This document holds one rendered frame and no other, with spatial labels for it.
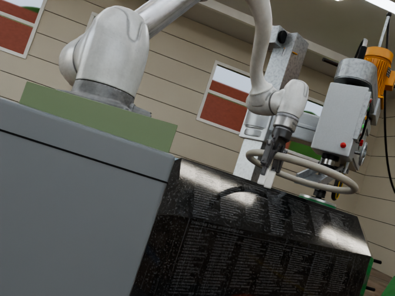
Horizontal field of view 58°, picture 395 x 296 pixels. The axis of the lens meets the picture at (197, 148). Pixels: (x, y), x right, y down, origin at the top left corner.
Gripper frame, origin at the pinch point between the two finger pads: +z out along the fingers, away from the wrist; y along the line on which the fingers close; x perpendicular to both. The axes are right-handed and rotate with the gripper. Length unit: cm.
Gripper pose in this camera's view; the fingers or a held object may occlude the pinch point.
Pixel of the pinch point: (266, 178)
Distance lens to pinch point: 140.4
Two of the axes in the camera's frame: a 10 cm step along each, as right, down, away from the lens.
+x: -7.0, -1.6, 7.0
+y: 6.2, 3.4, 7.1
